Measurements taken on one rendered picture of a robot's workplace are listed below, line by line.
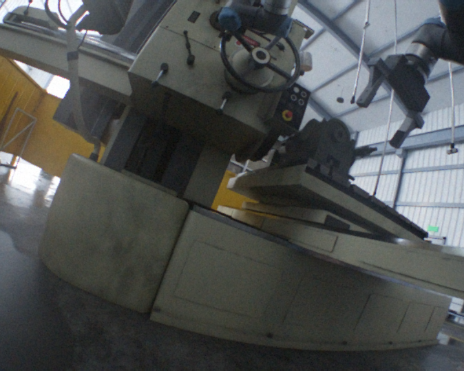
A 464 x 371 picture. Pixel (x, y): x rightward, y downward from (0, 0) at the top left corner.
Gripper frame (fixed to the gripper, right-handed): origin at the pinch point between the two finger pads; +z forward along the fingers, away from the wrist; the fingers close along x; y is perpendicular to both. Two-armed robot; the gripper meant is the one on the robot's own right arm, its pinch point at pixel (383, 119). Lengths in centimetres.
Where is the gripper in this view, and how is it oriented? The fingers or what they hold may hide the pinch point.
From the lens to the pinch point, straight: 55.1
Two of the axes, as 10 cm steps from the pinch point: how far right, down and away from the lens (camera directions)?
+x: 8.0, 5.1, 3.3
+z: -5.8, 7.8, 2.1
